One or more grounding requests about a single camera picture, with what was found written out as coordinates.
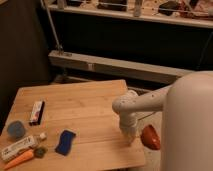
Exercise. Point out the small dark round lid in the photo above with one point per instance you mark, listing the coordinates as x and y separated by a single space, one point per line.
40 152

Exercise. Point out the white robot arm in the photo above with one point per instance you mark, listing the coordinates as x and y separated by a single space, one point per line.
187 120

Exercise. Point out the white shelf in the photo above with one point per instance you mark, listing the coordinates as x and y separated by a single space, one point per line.
177 12

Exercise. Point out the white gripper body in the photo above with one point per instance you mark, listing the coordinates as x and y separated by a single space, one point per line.
128 126

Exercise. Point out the orange toy carrot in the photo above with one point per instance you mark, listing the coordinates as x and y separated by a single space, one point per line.
20 159

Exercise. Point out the black and white box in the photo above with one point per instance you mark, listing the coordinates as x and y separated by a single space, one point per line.
36 113

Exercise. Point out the metal pole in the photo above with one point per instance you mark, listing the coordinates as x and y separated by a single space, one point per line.
59 47

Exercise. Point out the blue sponge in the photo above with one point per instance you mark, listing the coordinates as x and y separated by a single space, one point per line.
65 142

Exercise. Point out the orange ceramic bowl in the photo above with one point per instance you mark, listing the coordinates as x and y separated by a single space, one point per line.
150 138

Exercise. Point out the white tube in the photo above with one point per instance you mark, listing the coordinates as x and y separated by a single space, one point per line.
11 151

